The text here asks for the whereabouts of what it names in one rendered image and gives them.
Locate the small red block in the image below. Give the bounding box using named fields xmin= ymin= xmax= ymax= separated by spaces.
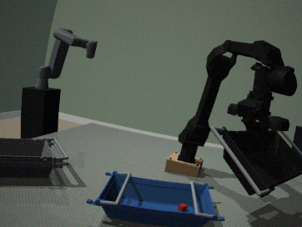
xmin=178 ymin=203 xmax=187 ymax=212

